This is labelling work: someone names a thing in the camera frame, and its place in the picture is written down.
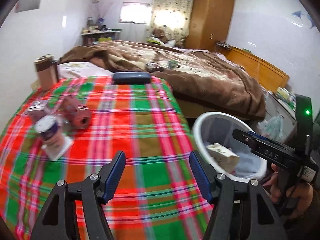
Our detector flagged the white paper bag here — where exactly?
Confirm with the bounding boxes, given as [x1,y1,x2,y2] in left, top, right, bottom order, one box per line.
[206,143,240,173]

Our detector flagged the white yogurt cup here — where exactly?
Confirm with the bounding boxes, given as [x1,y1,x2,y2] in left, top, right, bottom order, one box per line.
[34,115,74,161]

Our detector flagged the red drink can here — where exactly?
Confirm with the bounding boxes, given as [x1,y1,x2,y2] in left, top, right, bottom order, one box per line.
[61,95,91,129]

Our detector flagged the purple milk carton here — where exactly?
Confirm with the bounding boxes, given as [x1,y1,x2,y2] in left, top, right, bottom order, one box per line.
[27,100,52,125]

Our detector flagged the white round trash bin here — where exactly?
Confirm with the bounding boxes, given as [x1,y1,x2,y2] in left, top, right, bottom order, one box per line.
[192,112,267,183]

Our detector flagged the right hand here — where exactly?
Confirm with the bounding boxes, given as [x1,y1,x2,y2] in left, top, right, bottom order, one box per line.
[263,164,313,219]

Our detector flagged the white plastic bag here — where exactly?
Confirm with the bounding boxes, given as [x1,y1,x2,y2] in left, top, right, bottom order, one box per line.
[257,115,283,142]

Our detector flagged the white bedside cabinet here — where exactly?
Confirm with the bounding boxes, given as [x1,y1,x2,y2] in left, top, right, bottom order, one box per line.
[249,91,296,143]

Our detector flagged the wooden headboard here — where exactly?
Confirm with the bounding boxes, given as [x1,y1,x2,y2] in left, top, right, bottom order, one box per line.
[216,46,290,92]

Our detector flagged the brown bed blanket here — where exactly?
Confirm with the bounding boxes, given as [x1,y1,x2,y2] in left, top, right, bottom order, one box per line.
[59,40,266,121]

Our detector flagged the plaid tablecloth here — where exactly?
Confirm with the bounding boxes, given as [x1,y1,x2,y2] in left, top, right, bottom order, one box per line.
[1,76,211,239]

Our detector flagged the green small box on bed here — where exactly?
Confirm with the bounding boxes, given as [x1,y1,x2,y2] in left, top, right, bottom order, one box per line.
[168,61,179,69]

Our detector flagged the wooden wardrobe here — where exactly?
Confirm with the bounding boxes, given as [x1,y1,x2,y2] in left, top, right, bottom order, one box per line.
[184,0,235,51]

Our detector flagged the teddy bear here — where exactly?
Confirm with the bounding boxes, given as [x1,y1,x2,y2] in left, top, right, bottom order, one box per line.
[152,27,168,43]

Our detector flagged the dark blue glasses case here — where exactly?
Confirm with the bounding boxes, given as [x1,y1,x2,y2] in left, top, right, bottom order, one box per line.
[112,72,151,85]

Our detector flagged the white floral pillow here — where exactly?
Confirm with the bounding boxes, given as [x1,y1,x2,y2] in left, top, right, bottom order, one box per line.
[57,62,113,79]

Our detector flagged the patterned window curtain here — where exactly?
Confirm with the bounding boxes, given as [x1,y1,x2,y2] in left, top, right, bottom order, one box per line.
[146,0,194,46]

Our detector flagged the brown beige thermos mug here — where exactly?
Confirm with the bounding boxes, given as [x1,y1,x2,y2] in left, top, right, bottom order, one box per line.
[34,54,60,91]

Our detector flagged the cluttered shelf desk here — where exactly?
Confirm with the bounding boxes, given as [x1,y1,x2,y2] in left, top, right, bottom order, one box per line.
[81,17,122,47]

